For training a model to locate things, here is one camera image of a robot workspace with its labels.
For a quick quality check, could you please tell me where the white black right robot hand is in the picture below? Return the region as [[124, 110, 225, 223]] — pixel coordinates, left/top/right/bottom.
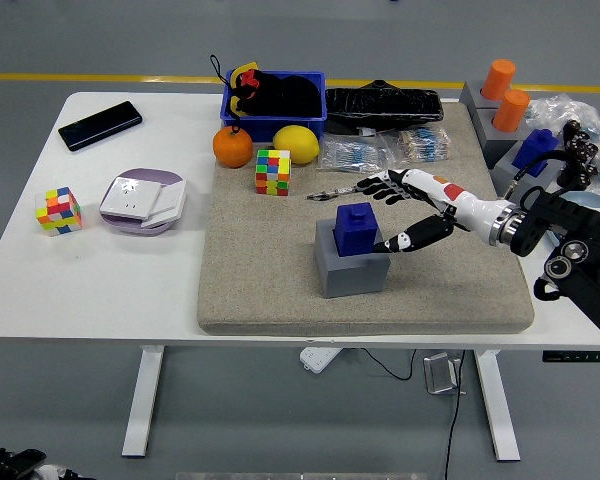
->
[[356, 168, 506, 255]]

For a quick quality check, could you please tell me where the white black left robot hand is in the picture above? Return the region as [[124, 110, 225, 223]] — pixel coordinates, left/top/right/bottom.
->
[[0, 447, 100, 480]]

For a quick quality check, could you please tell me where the blue square seal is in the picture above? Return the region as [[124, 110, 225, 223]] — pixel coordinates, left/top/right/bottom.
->
[[511, 128, 560, 177], [333, 202, 380, 257]]

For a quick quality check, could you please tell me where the grey seal holder block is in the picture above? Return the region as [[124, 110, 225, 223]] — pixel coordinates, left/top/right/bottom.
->
[[473, 107, 531, 170], [489, 142, 565, 206], [313, 218, 392, 300], [459, 80, 504, 119]]

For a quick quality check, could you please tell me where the orange cylinder seal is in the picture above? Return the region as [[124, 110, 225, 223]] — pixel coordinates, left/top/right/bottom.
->
[[480, 58, 517, 101], [492, 89, 532, 134]]

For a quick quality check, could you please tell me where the clear bag of resistors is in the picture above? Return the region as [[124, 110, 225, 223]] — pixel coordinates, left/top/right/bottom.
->
[[317, 135, 399, 176], [394, 125, 454, 165]]

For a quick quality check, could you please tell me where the dark brown knobs cluster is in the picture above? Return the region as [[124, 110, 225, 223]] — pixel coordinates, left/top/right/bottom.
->
[[557, 119, 600, 191]]

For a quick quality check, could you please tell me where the light blue plate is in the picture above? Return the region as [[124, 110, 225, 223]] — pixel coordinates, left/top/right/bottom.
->
[[544, 189, 600, 247]]

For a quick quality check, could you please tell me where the black wrapped keyboard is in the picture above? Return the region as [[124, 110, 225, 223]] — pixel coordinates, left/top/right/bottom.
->
[[324, 87, 445, 135]]

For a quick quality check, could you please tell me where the crumpled clear plastic bag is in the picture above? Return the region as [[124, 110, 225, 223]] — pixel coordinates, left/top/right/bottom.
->
[[524, 91, 600, 201]]

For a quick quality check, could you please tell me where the silver black pen tool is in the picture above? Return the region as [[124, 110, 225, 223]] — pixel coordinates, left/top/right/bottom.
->
[[306, 183, 361, 202]]

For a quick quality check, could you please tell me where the white table leg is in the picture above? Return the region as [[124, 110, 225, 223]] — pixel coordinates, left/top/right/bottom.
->
[[472, 348, 521, 462], [121, 344, 166, 459]]

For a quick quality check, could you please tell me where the black stand base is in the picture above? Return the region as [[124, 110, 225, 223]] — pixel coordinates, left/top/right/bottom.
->
[[362, 78, 406, 92]]

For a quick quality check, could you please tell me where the yellow lemon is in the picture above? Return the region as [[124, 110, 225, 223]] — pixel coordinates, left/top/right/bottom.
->
[[272, 124, 322, 166]]

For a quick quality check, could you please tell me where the black table control panel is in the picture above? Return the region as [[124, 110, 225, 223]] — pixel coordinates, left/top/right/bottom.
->
[[541, 350, 600, 363]]

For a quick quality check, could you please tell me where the colourful puzzle cube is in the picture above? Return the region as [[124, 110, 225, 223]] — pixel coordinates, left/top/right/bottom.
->
[[34, 186, 84, 238], [254, 148, 293, 197]]

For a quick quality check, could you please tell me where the white power strip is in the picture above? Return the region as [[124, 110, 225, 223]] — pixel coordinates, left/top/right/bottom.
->
[[299, 346, 342, 374]]

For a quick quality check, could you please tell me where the grey-brown fabric mat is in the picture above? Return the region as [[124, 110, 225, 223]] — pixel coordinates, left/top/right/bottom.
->
[[197, 102, 536, 337]]

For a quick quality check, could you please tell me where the blue plastic bin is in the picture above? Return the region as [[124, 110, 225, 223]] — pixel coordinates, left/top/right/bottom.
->
[[219, 69, 328, 146]]

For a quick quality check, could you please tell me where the orange fruit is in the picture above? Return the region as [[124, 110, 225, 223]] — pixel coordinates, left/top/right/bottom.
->
[[212, 126, 255, 169]]

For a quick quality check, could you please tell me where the yellow red toy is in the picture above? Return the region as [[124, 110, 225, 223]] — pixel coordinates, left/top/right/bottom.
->
[[227, 60, 261, 116]]

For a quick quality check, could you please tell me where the purple plate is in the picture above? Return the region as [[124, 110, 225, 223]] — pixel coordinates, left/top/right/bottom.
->
[[98, 167, 187, 237]]

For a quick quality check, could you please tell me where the black smartphone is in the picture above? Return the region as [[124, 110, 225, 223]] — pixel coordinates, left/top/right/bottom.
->
[[57, 100, 144, 153]]

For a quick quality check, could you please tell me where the silver metal bracket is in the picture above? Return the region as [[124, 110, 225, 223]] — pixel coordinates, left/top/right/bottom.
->
[[423, 351, 467, 397]]

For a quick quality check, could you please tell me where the black floor cable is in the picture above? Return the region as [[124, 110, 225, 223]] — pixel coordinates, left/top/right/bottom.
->
[[442, 348, 467, 480], [359, 347, 418, 382]]

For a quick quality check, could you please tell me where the black drawstring pouch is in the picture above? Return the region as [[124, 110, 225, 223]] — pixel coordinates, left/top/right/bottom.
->
[[209, 53, 324, 134]]

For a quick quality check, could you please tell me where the white wall socket panel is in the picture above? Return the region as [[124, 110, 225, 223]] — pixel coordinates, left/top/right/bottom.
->
[[99, 175, 167, 221]]

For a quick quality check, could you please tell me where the white wall switch panel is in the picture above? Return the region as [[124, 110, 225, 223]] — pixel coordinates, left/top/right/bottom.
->
[[139, 179, 188, 230]]

